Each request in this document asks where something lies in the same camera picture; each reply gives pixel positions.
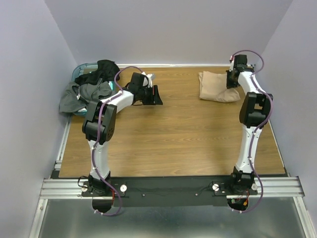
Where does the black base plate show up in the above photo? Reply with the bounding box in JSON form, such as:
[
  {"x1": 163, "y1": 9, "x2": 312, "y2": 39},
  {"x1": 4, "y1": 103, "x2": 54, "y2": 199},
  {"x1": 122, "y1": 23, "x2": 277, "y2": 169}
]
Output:
[{"x1": 91, "y1": 175, "x2": 251, "y2": 208}]

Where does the grey t shirt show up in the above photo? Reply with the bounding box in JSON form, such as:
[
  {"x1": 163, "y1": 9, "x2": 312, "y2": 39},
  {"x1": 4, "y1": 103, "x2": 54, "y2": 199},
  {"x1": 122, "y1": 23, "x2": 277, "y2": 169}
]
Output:
[{"x1": 59, "y1": 79, "x2": 112, "y2": 114}]

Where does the teal plastic basket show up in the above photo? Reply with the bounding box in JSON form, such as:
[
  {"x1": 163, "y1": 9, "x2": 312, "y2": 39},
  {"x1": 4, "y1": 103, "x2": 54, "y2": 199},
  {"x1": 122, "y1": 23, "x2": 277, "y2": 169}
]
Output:
[{"x1": 71, "y1": 62, "x2": 118, "y2": 117}]

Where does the beige t shirt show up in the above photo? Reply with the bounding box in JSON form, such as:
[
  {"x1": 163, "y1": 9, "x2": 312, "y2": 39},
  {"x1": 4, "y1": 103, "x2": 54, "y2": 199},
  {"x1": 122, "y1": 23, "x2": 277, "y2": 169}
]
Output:
[{"x1": 198, "y1": 71, "x2": 241, "y2": 103}]

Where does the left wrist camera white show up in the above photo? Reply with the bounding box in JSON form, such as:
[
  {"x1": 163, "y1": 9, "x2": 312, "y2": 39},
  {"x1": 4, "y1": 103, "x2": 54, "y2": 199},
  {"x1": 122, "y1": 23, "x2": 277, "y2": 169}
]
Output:
[{"x1": 141, "y1": 72, "x2": 155, "y2": 88}]

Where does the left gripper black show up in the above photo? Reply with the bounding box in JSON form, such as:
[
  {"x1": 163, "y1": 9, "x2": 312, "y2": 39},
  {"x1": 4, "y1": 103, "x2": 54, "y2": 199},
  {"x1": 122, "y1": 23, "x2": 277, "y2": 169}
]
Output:
[{"x1": 138, "y1": 85, "x2": 163, "y2": 106}]

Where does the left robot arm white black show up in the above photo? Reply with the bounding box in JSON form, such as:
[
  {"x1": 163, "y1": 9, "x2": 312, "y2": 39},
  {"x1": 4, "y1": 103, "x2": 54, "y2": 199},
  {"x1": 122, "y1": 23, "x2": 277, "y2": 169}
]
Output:
[{"x1": 80, "y1": 72, "x2": 163, "y2": 196}]

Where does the black t shirt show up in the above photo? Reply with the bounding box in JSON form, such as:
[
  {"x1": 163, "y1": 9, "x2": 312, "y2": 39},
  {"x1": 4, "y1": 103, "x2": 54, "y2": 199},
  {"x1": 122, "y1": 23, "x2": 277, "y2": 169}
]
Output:
[{"x1": 74, "y1": 59, "x2": 120, "y2": 86}]

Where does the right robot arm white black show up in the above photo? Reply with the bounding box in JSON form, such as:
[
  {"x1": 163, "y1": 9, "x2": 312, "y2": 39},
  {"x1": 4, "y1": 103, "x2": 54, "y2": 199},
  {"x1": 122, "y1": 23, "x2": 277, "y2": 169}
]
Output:
[{"x1": 226, "y1": 50, "x2": 273, "y2": 194}]

